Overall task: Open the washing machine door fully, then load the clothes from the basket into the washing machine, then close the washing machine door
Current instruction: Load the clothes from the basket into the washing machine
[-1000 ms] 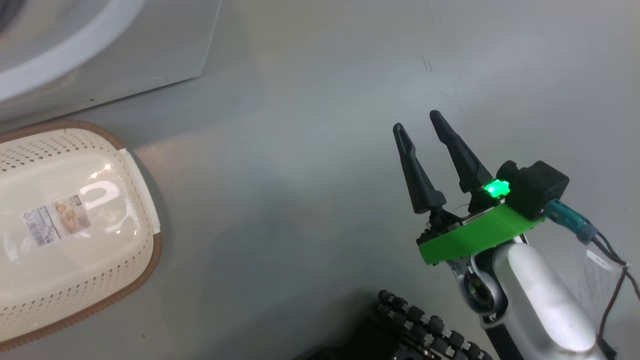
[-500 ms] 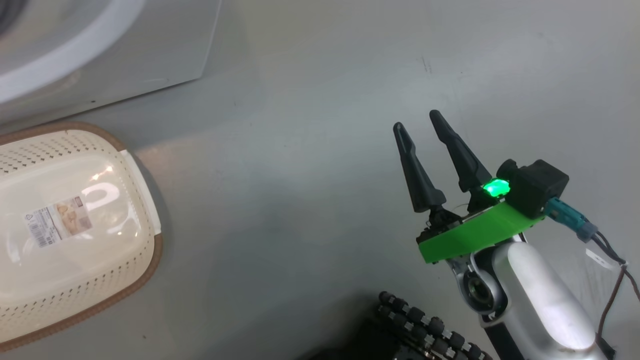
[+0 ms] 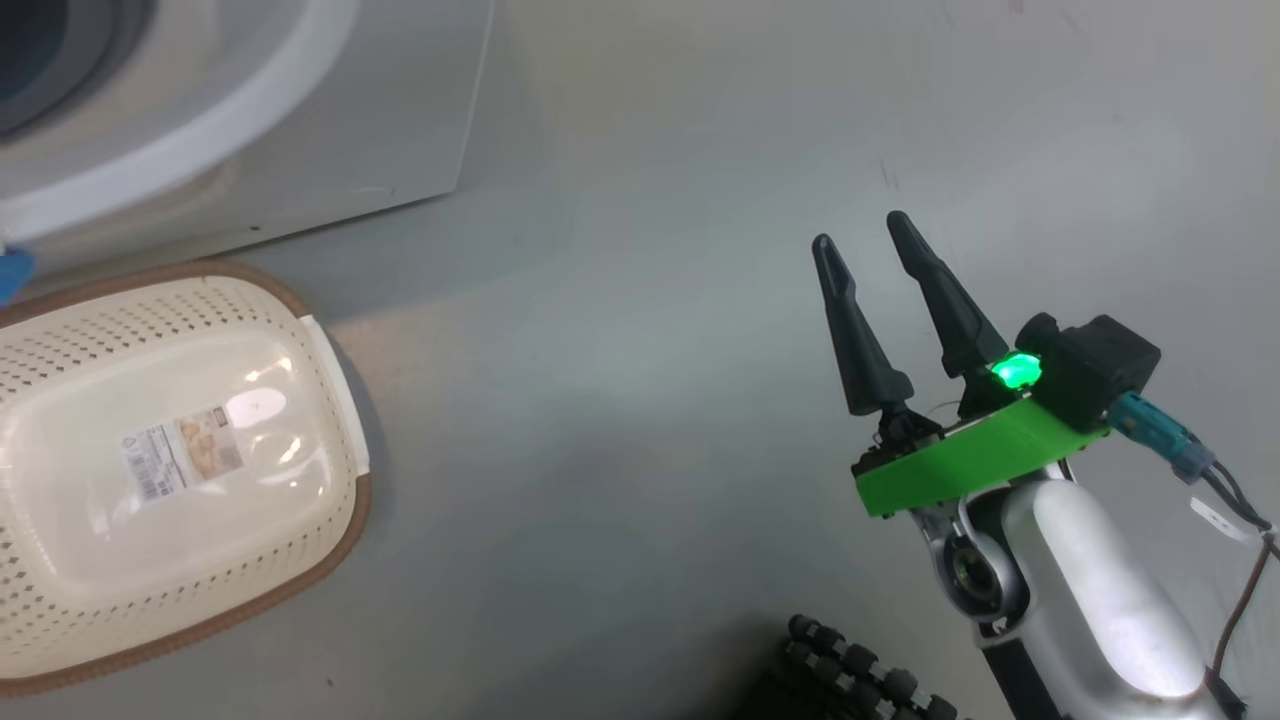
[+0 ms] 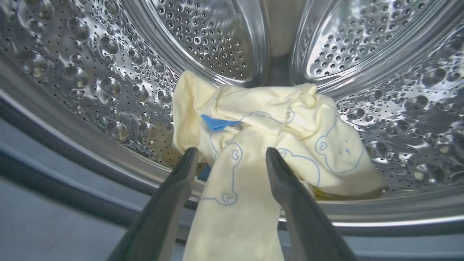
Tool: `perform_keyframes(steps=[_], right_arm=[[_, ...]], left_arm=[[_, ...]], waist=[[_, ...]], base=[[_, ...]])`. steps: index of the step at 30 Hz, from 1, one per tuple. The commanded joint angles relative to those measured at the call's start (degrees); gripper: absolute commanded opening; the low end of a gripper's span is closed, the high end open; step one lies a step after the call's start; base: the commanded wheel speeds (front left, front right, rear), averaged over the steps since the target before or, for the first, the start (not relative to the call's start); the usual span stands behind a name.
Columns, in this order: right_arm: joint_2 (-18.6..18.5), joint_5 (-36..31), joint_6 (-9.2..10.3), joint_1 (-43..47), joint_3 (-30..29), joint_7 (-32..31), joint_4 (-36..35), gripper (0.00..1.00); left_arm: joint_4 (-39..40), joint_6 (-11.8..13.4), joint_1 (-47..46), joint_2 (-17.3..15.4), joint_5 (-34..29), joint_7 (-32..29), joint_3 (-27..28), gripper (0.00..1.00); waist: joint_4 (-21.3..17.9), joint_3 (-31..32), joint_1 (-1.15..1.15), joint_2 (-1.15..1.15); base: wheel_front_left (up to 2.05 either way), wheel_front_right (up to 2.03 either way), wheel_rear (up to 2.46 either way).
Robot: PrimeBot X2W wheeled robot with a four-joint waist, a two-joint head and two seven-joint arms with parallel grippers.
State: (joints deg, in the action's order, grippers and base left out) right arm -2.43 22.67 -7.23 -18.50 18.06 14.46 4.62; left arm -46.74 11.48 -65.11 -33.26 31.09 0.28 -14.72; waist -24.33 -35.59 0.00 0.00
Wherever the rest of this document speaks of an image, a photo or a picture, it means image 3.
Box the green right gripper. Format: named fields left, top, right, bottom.
left=811, top=210, right=1113, bottom=519

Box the white front-load washing machine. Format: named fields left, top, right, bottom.
left=0, top=0, right=496, bottom=276

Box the paper basket product label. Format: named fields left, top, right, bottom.
left=120, top=405, right=246, bottom=504

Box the cream perforated laundry basket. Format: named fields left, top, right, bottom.
left=0, top=258, right=373, bottom=699

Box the grey rubber door seal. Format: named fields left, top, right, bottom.
left=0, top=0, right=156, bottom=141

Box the black ribbed base roller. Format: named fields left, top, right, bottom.
left=735, top=613, right=961, bottom=720

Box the blue energy label sticker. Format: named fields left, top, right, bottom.
left=0, top=248, right=36, bottom=306

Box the teal plug right camera cable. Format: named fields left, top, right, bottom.
left=1108, top=392, right=1280, bottom=720

